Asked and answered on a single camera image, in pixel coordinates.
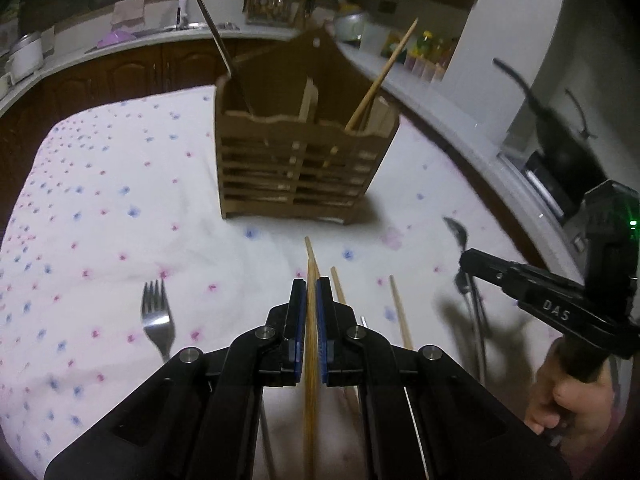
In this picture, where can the floral white tablecloth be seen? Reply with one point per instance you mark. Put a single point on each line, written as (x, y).
(125, 240)

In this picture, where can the metal spoon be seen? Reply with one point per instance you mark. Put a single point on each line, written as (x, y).
(457, 234)

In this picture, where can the white electric pot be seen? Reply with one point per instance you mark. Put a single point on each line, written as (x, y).
(22, 56)

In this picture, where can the clear measuring cup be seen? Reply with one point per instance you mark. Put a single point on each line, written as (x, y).
(374, 37)

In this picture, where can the slim metal utensil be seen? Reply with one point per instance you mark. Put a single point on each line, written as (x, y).
(220, 45)

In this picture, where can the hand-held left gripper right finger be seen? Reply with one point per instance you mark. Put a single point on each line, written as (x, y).
(324, 332)

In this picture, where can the purple plastic basin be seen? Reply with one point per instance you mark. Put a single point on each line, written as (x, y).
(116, 38)

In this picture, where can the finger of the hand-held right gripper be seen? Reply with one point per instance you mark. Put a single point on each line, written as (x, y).
(545, 300)

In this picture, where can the rack of spice jars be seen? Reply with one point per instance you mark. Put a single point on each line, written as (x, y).
(422, 67)

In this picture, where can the metal bowl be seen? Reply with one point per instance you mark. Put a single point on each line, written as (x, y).
(349, 20)

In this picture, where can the wooden utensil holder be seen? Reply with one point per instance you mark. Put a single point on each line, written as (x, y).
(300, 170)

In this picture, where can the green cap bottle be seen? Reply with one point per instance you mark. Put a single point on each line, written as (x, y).
(425, 44)

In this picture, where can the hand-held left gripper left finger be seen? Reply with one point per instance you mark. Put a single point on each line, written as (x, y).
(299, 330)

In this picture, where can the metal fork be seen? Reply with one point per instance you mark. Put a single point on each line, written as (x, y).
(157, 327)

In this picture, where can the beige dish towel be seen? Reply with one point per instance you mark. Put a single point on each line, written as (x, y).
(127, 12)

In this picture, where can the amber condiment bottle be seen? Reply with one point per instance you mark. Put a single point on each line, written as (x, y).
(441, 50)

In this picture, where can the person's right hand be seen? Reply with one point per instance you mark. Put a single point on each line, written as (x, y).
(575, 407)

